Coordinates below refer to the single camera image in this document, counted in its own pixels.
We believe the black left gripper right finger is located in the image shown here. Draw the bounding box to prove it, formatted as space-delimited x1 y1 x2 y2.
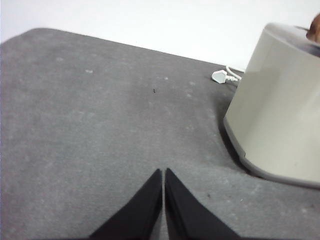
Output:
164 167 241 240

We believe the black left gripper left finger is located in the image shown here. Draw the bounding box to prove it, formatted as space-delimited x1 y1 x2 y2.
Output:
89 168 163 240

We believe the toast slice with flecked face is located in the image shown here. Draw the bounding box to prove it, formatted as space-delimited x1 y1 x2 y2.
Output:
306 12 320 42

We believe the beige toaster with chrome top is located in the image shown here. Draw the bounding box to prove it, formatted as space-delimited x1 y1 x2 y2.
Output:
223 21 320 190

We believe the white power cable with plug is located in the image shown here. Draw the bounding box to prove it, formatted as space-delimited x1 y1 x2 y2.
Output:
211 65 245 85

